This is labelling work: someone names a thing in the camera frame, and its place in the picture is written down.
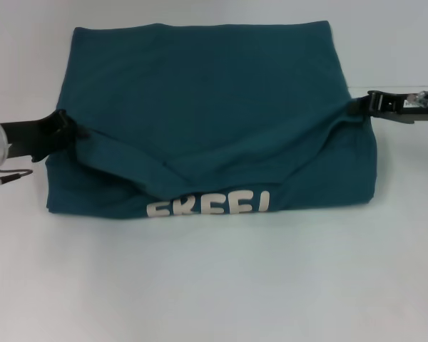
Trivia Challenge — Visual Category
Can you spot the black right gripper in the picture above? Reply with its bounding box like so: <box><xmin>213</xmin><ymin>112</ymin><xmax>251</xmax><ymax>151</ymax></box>
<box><xmin>347</xmin><ymin>89</ymin><xmax>428</xmax><ymax>126</ymax></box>

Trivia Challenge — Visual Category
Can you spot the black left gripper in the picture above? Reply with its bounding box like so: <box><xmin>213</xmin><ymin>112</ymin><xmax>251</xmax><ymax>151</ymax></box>
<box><xmin>0</xmin><ymin>108</ymin><xmax>92</xmax><ymax>164</ymax></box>

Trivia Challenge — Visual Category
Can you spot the teal blue t-shirt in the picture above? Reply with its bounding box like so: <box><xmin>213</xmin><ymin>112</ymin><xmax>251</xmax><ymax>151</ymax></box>
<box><xmin>44</xmin><ymin>20</ymin><xmax>379</xmax><ymax>219</ymax></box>

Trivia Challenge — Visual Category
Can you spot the dark red-brown cable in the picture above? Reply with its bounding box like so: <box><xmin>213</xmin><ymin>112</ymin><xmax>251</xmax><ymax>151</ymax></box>
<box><xmin>0</xmin><ymin>168</ymin><xmax>35</xmax><ymax>187</ymax></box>

